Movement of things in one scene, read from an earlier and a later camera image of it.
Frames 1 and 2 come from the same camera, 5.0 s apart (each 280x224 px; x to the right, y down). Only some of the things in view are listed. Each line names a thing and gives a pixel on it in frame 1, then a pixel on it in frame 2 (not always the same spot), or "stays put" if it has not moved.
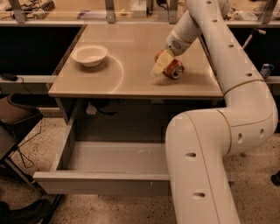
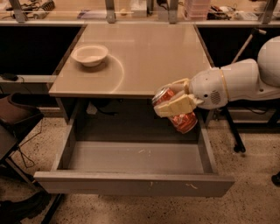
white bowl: x=89 y=55 stays put
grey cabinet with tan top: x=108 y=79 stays put
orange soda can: x=175 y=69 → x=185 y=122
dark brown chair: x=14 y=117 stays put
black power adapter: x=10 y=77 stays put
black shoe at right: x=276 y=178 stays put
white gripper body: x=176 y=44 → x=207 y=88
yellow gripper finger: x=164 y=58 → x=181 y=105
